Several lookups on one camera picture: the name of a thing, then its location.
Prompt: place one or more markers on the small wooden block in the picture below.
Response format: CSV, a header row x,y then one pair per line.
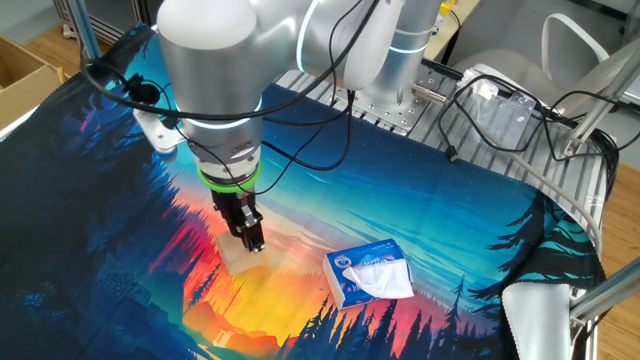
x,y
237,262

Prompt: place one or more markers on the blue tissue pack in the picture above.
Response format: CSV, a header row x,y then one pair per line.
x,y
350,260

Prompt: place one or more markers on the beige wooden desk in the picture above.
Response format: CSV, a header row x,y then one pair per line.
x,y
460,30

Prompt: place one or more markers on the silver camera bracket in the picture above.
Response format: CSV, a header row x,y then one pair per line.
x,y
157,132

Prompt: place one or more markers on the grey white office chair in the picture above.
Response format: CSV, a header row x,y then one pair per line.
x,y
505,70

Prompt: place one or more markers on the colourful sunset forest tablecloth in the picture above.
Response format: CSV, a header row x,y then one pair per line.
x,y
425,200

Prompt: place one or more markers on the brown cardboard box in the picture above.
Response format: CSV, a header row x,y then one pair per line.
x,y
25,85

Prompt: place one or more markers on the clear plastic bag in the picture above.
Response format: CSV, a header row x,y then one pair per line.
x,y
480,85
510,120

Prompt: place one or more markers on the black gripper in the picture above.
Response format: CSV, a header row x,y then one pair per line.
x,y
232,205

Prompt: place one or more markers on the aluminium frame post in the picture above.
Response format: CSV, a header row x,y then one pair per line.
x,y
600,95
87,35
605,295

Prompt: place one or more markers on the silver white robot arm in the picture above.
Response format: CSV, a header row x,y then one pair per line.
x,y
215,65

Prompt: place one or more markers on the dark aluminium frame base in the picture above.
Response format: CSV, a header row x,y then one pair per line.
x,y
115,15

